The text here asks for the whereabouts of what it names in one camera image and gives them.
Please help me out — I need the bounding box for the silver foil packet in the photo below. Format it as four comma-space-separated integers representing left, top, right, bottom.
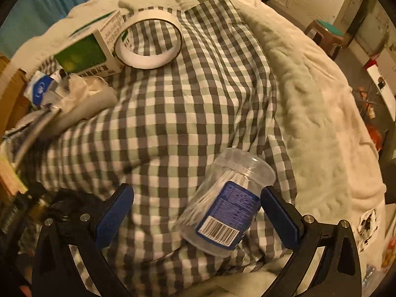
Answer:
3, 108, 59, 166

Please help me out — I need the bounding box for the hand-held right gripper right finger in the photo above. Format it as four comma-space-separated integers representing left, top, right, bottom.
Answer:
261, 186, 363, 297

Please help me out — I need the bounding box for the clear plastic bag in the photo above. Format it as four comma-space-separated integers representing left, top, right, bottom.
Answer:
57, 74, 118, 132

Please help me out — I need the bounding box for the white printed paper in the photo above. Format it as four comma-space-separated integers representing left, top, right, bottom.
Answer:
357, 209, 378, 236

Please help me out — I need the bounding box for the white flat box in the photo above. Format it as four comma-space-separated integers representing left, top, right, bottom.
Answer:
367, 49, 396, 115

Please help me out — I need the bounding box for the grey white checkered cloth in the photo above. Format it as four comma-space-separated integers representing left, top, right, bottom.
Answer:
19, 0, 297, 297

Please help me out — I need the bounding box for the white blue tube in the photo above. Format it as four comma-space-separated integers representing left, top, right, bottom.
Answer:
25, 71, 57, 109

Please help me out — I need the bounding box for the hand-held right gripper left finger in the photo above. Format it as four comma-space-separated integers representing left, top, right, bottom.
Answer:
31, 183, 135, 297

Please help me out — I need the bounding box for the clear cotton swab jar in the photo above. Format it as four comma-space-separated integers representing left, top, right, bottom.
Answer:
176, 148, 276, 257

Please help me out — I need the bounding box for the white cabinet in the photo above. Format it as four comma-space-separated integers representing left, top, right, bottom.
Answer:
334, 0, 372, 38

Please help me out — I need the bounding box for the wide teal curtain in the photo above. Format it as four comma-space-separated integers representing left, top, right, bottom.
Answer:
0, 0, 104, 59

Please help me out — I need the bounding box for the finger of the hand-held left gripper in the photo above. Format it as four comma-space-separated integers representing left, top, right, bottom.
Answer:
46, 188, 109, 219

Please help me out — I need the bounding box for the green white medicine box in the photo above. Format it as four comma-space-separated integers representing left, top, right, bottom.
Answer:
53, 10, 130, 78

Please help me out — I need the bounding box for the brown cardboard box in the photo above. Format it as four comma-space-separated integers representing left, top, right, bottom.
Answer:
0, 54, 31, 198

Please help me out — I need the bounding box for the brown stool teal top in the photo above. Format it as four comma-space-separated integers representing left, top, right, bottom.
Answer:
305, 19, 345, 59

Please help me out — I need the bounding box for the white tape roll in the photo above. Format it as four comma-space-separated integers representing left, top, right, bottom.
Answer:
114, 9, 183, 69

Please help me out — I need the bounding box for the white knitted blanket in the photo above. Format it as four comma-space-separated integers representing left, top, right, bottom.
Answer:
6, 0, 387, 297

